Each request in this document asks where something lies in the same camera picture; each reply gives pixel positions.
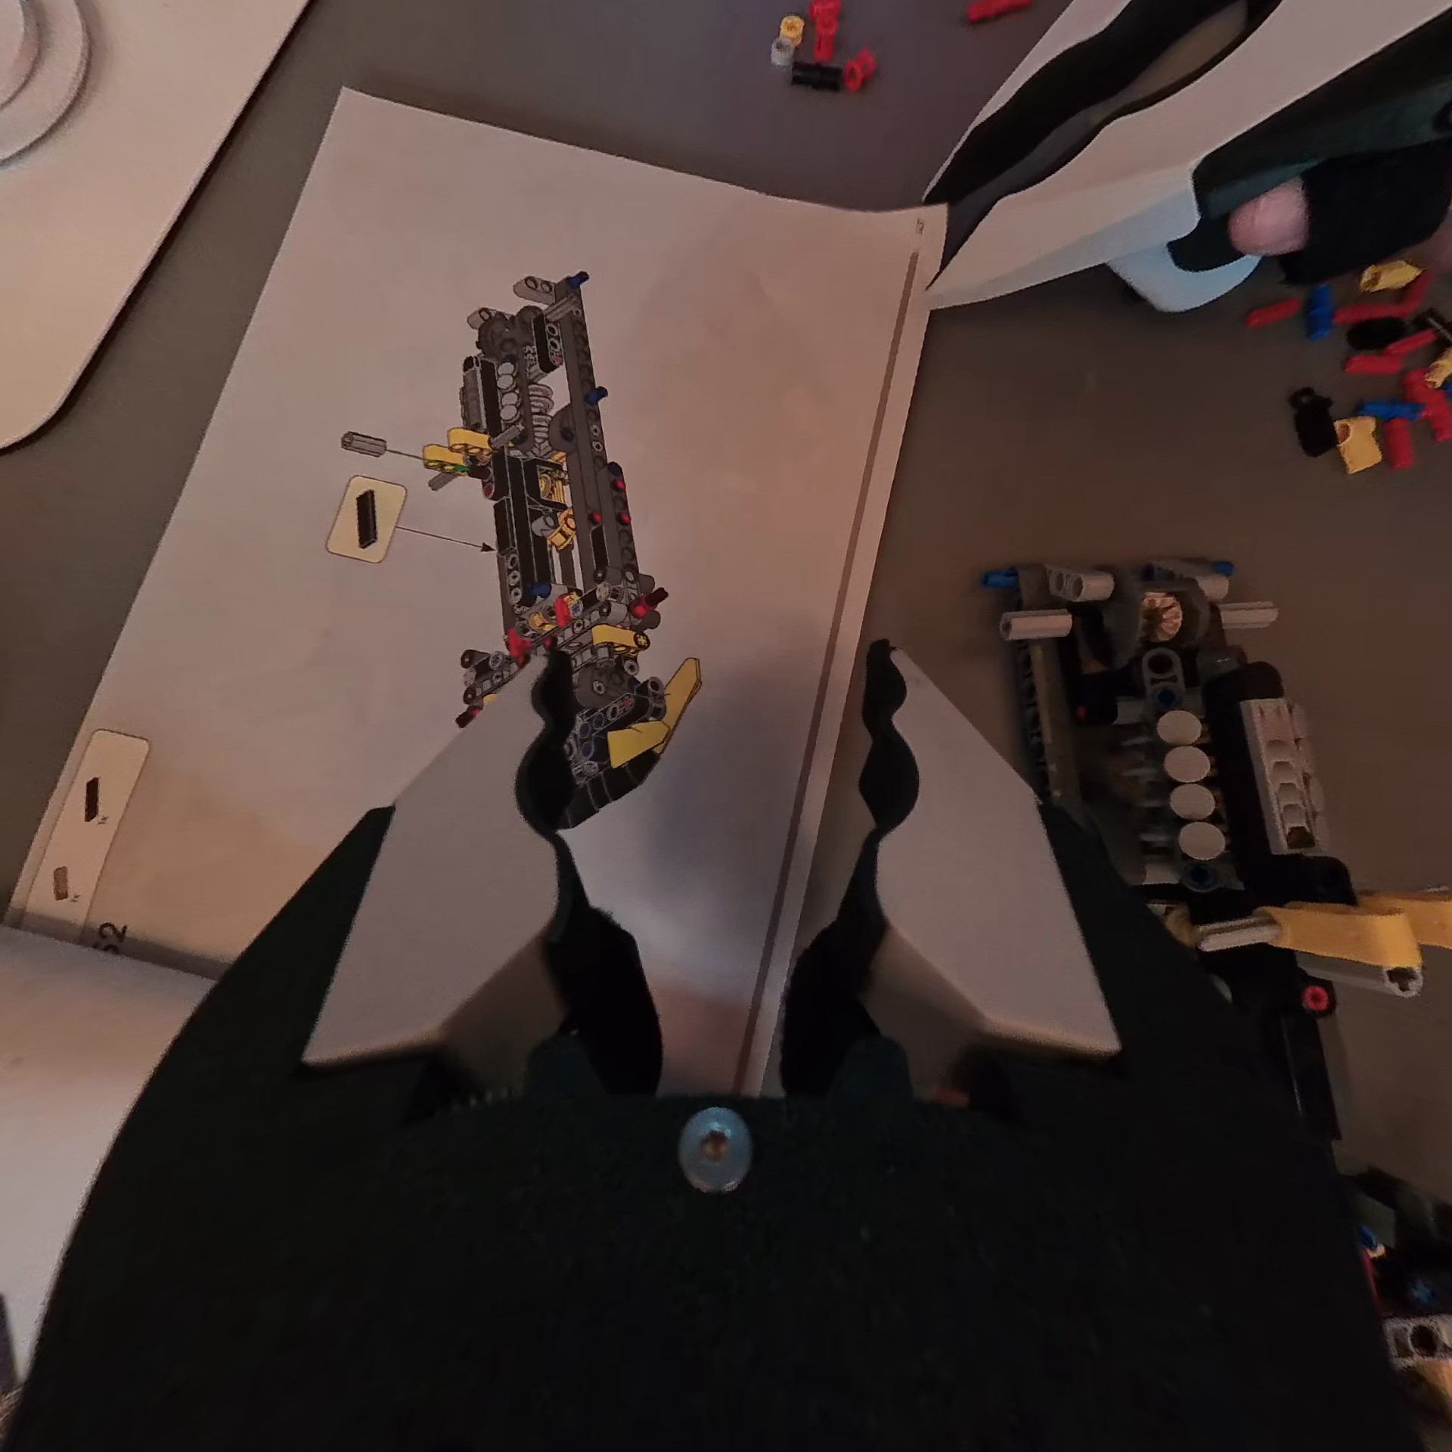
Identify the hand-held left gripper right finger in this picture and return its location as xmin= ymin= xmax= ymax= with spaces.
xmin=780 ymin=637 xmax=1126 ymax=1099

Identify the lego car chassis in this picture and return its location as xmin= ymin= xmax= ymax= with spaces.
xmin=980 ymin=556 xmax=1452 ymax=1394

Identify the person's right hand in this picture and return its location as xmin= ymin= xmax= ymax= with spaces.
xmin=1228 ymin=184 xmax=1323 ymax=257

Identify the white document stand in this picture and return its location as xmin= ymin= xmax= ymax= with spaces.
xmin=0 ymin=0 xmax=315 ymax=451

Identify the lego instruction booklet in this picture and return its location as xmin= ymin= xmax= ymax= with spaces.
xmin=0 ymin=88 xmax=951 ymax=1408

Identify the small red black pin cluster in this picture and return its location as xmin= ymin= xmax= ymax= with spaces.
xmin=771 ymin=0 xmax=882 ymax=94

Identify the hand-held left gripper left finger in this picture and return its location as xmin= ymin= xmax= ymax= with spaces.
xmin=301 ymin=649 xmax=666 ymax=1099

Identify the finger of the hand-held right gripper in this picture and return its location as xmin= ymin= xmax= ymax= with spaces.
xmin=927 ymin=27 xmax=1290 ymax=309
xmin=925 ymin=0 xmax=1250 ymax=267

